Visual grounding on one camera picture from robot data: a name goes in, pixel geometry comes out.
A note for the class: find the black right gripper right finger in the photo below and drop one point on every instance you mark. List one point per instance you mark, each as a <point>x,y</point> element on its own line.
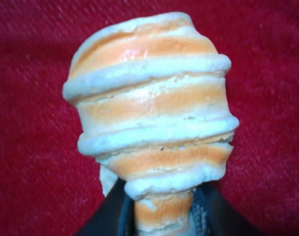
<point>214,216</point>

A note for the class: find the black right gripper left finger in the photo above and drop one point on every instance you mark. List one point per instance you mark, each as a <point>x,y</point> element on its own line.
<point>115,217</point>

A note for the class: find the long striped bread loaf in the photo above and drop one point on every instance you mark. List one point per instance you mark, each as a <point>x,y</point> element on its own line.
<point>151,97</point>

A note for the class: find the red tablecloth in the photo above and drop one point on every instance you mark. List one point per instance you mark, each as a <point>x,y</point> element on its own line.
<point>48,189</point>

